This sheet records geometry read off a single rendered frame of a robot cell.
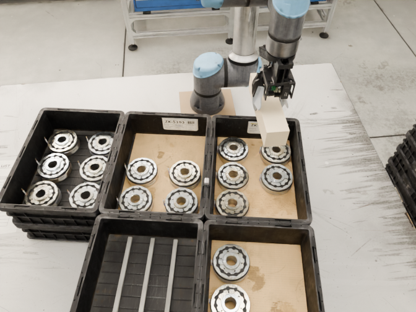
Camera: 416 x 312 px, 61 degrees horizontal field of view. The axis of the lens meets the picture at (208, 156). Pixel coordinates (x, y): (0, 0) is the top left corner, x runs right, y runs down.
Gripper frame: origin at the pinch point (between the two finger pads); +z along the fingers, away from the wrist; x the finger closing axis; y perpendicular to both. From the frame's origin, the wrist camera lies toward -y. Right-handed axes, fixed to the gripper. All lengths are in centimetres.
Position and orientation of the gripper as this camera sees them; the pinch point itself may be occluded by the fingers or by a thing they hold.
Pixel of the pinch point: (267, 104)
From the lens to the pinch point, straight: 102.8
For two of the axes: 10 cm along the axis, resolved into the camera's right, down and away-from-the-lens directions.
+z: 0.0, 6.0, 8.0
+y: 1.0, 7.9, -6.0
